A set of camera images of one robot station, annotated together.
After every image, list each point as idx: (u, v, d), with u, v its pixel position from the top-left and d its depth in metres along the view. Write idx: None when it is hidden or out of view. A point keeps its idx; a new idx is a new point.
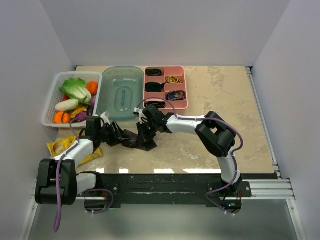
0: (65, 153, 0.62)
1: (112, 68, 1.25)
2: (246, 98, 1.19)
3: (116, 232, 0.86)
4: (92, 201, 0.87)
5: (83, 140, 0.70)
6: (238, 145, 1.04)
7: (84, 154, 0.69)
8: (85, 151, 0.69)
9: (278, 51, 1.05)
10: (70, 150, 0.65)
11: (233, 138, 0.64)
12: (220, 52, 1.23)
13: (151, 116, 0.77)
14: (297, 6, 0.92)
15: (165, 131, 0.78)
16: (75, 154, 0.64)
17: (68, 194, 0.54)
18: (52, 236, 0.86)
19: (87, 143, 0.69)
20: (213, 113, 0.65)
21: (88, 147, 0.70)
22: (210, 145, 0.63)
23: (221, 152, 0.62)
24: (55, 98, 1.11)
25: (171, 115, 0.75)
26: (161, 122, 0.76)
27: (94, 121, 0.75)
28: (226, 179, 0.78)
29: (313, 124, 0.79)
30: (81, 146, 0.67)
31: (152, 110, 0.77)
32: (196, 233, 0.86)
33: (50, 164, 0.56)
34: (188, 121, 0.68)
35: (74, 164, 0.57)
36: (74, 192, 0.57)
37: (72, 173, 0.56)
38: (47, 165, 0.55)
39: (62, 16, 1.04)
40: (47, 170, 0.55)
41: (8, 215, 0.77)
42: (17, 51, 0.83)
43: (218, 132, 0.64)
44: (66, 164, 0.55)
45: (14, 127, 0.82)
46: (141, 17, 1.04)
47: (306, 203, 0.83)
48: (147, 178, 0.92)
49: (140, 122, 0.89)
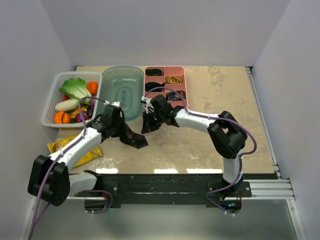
0: (62, 153, 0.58)
1: (112, 68, 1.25)
2: (246, 98, 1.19)
3: (116, 231, 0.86)
4: (92, 201, 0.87)
5: (89, 133, 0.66)
6: (251, 148, 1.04)
7: (88, 148, 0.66)
8: (89, 146, 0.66)
9: (278, 51, 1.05)
10: (68, 148, 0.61)
11: (244, 141, 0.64)
12: (220, 52, 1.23)
13: (159, 107, 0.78)
14: (297, 6, 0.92)
15: (172, 124, 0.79)
16: (74, 153, 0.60)
17: (56, 197, 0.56)
18: (52, 237, 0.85)
19: (93, 137, 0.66)
20: (227, 113, 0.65)
21: (94, 140, 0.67)
22: (220, 145, 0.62)
23: (231, 154, 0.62)
24: (55, 98, 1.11)
25: (181, 109, 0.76)
26: (169, 114, 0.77)
27: (112, 109, 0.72)
28: (227, 179, 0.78)
29: (313, 124, 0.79)
30: (84, 143, 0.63)
31: (161, 102, 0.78)
32: (197, 233, 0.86)
33: (45, 162, 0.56)
34: (200, 118, 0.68)
35: (66, 170, 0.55)
36: (63, 194, 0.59)
37: (62, 178, 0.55)
38: (42, 164, 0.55)
39: (62, 16, 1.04)
40: (41, 168, 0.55)
41: (7, 215, 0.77)
42: (16, 51, 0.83)
43: (230, 133, 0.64)
44: (56, 170, 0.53)
45: (14, 127, 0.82)
46: (141, 17, 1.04)
47: (306, 203, 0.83)
48: (147, 178, 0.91)
49: (146, 112, 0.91)
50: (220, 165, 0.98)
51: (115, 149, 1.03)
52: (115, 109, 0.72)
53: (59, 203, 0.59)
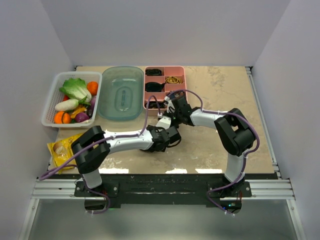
0: (114, 137, 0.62)
1: (112, 68, 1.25)
2: (247, 98, 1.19)
3: (116, 231, 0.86)
4: (92, 201, 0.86)
5: (145, 136, 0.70)
6: (254, 147, 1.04)
7: (136, 146, 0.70)
8: (137, 144, 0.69)
9: (278, 51, 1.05)
10: (121, 136, 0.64)
11: (252, 141, 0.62)
12: (220, 52, 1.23)
13: (179, 107, 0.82)
14: (297, 6, 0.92)
15: (188, 123, 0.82)
16: (122, 143, 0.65)
17: (82, 167, 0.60)
18: (51, 237, 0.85)
19: (145, 141, 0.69)
20: (237, 110, 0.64)
21: (144, 144, 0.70)
22: (227, 141, 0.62)
23: (236, 150, 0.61)
24: (55, 98, 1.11)
25: (197, 108, 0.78)
26: (186, 113, 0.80)
27: (175, 133, 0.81)
28: (228, 177, 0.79)
29: (313, 124, 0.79)
30: (135, 140, 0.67)
31: (180, 101, 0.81)
32: (196, 233, 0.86)
33: (97, 134, 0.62)
34: (211, 114, 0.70)
35: (107, 153, 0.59)
36: (90, 169, 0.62)
37: (99, 158, 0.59)
38: (95, 134, 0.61)
39: (62, 16, 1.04)
40: (92, 136, 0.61)
41: (7, 215, 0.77)
42: (16, 51, 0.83)
43: (239, 130, 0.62)
44: (100, 147, 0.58)
45: (14, 127, 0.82)
46: (141, 18, 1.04)
47: (306, 204, 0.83)
48: (147, 178, 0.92)
49: (167, 111, 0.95)
50: (219, 165, 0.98)
51: None
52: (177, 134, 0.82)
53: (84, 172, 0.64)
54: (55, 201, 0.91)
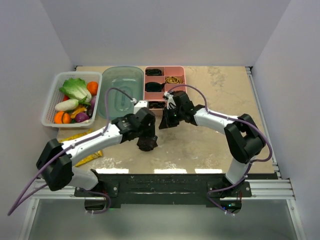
0: (74, 145, 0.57)
1: (112, 68, 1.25)
2: (246, 98, 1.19)
3: (116, 231, 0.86)
4: (92, 201, 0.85)
5: (110, 131, 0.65)
6: (262, 156, 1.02)
7: (105, 145, 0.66)
8: (105, 144, 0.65)
9: (278, 50, 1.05)
10: (82, 141, 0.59)
11: (260, 148, 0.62)
12: (220, 52, 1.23)
13: (181, 103, 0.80)
14: (297, 6, 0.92)
15: (190, 122, 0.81)
16: (86, 147, 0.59)
17: (51, 185, 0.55)
18: (51, 237, 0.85)
19: (111, 137, 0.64)
20: (247, 116, 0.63)
21: (112, 140, 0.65)
22: (236, 149, 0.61)
23: (245, 158, 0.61)
24: (55, 98, 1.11)
25: (201, 107, 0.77)
26: (189, 111, 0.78)
27: (145, 114, 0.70)
28: (231, 179, 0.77)
29: (313, 124, 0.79)
30: (100, 140, 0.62)
31: (183, 98, 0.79)
32: (196, 233, 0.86)
33: (55, 147, 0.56)
34: (219, 118, 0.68)
35: (70, 164, 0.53)
36: (62, 185, 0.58)
37: (63, 171, 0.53)
38: (53, 148, 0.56)
39: (62, 16, 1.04)
40: (50, 151, 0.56)
41: (7, 215, 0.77)
42: (16, 51, 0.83)
43: (248, 137, 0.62)
44: (61, 160, 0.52)
45: (14, 127, 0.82)
46: (141, 18, 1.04)
47: (306, 204, 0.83)
48: (147, 178, 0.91)
49: (167, 107, 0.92)
50: (220, 165, 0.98)
51: (116, 148, 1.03)
52: (147, 114, 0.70)
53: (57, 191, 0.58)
54: (55, 202, 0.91)
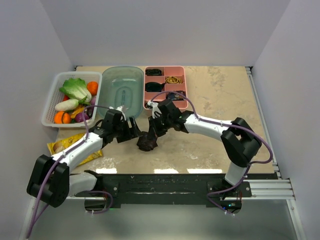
0: (65, 154, 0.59)
1: (112, 68, 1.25)
2: (247, 98, 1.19)
3: (116, 231, 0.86)
4: (92, 201, 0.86)
5: (92, 137, 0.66)
6: (262, 156, 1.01)
7: (90, 151, 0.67)
8: (89, 150, 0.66)
9: (278, 50, 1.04)
10: (70, 149, 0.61)
11: (258, 149, 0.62)
12: (220, 52, 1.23)
13: (168, 112, 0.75)
14: (297, 6, 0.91)
15: (181, 129, 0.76)
16: (76, 154, 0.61)
17: (54, 199, 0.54)
18: (51, 237, 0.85)
19: (94, 142, 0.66)
20: (241, 120, 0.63)
21: (96, 145, 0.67)
22: (234, 155, 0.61)
23: (245, 163, 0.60)
24: (55, 98, 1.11)
25: (190, 114, 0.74)
26: (178, 120, 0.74)
27: (113, 115, 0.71)
28: (231, 182, 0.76)
29: (313, 125, 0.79)
30: (85, 146, 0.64)
31: (169, 106, 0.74)
32: (196, 233, 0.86)
33: (47, 161, 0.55)
34: (212, 125, 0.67)
35: (68, 171, 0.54)
36: (62, 196, 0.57)
37: (63, 180, 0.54)
38: (44, 163, 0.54)
39: (62, 16, 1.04)
40: (42, 168, 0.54)
41: (7, 216, 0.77)
42: (16, 51, 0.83)
43: (244, 141, 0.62)
44: (58, 170, 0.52)
45: (14, 127, 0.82)
46: (141, 17, 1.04)
47: (306, 204, 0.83)
48: (147, 178, 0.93)
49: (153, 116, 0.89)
50: (220, 165, 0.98)
51: (116, 149, 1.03)
52: (115, 115, 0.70)
53: (57, 205, 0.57)
54: None
